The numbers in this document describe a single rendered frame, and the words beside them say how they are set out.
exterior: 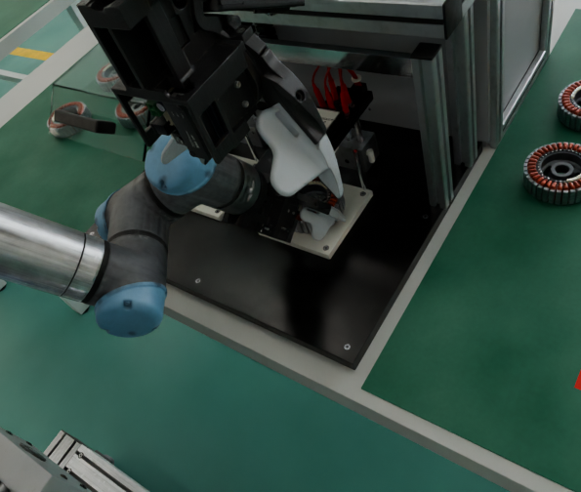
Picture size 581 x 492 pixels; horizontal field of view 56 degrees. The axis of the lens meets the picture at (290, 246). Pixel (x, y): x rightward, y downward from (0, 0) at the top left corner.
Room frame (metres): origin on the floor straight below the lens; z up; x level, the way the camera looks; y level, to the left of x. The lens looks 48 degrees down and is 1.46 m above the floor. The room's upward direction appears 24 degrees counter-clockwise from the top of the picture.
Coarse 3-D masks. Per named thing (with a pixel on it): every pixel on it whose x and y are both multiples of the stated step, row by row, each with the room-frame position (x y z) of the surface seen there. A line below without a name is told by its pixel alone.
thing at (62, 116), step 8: (56, 112) 0.81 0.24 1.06; (64, 112) 0.80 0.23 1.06; (72, 112) 0.82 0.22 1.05; (56, 120) 0.81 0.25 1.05; (64, 120) 0.79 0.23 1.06; (72, 120) 0.77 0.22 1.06; (80, 120) 0.76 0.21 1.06; (88, 120) 0.75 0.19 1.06; (96, 120) 0.74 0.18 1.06; (104, 120) 0.75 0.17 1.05; (80, 128) 0.76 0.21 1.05; (88, 128) 0.74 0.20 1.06; (96, 128) 0.73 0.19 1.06; (104, 128) 0.73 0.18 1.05; (112, 128) 0.74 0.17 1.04
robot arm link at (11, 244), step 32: (0, 224) 0.46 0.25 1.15; (32, 224) 0.47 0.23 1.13; (0, 256) 0.44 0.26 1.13; (32, 256) 0.44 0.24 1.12; (64, 256) 0.45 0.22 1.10; (96, 256) 0.45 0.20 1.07; (128, 256) 0.46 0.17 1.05; (160, 256) 0.48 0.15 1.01; (32, 288) 0.44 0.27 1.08; (64, 288) 0.43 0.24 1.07; (96, 288) 0.43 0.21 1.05; (128, 288) 0.42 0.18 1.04; (160, 288) 0.43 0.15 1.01; (96, 320) 0.41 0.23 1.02; (128, 320) 0.40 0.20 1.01; (160, 320) 0.40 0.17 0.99
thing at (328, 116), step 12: (372, 96) 0.75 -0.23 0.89; (324, 108) 0.73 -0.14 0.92; (360, 108) 0.73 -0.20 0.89; (324, 120) 0.70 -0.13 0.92; (336, 120) 0.69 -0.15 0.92; (348, 120) 0.71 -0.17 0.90; (336, 132) 0.69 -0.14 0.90; (348, 132) 0.70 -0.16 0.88; (360, 132) 0.73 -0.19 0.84; (336, 144) 0.68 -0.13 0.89
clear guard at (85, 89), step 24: (96, 48) 0.96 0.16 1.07; (72, 72) 0.91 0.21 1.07; (96, 72) 0.87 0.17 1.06; (72, 96) 0.85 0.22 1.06; (96, 96) 0.81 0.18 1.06; (120, 120) 0.74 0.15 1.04; (144, 120) 0.71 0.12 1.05; (96, 144) 0.77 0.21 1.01; (120, 144) 0.72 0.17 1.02; (144, 144) 0.69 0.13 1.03
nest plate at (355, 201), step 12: (348, 192) 0.67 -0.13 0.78; (360, 192) 0.66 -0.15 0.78; (372, 192) 0.65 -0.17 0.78; (348, 204) 0.65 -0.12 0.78; (360, 204) 0.63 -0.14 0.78; (348, 216) 0.62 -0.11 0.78; (336, 228) 0.61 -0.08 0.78; (348, 228) 0.60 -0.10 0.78; (276, 240) 0.65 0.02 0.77; (300, 240) 0.61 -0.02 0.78; (312, 240) 0.60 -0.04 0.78; (324, 240) 0.59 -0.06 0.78; (336, 240) 0.58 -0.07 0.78; (312, 252) 0.59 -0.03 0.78; (324, 252) 0.57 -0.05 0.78
